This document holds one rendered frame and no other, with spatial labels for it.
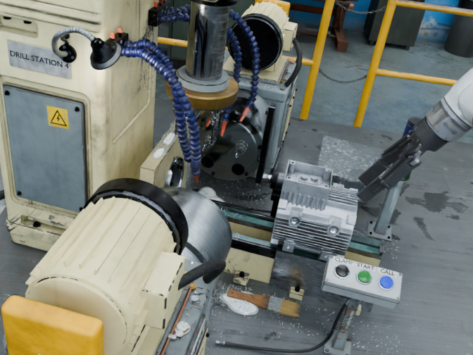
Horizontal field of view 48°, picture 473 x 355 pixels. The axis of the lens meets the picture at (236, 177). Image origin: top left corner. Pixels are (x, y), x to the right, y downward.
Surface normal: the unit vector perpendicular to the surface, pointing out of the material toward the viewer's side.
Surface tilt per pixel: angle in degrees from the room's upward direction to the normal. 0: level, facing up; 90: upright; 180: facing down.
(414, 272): 0
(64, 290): 90
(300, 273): 90
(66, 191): 90
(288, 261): 90
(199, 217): 28
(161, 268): 0
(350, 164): 0
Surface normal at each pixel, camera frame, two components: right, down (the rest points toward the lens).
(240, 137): -0.23, 0.52
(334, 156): 0.13, -0.82
